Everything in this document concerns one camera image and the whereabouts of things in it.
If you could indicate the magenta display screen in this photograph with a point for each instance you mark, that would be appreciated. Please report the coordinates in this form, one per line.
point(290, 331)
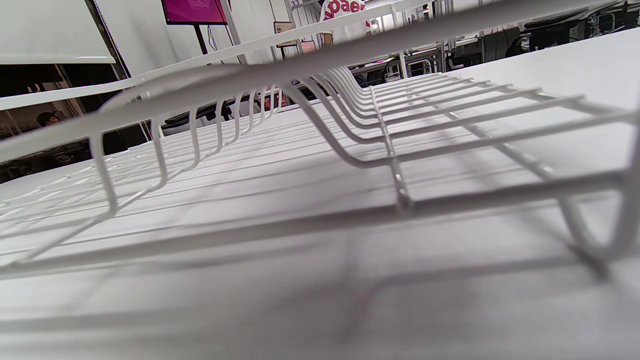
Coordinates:
point(195, 11)

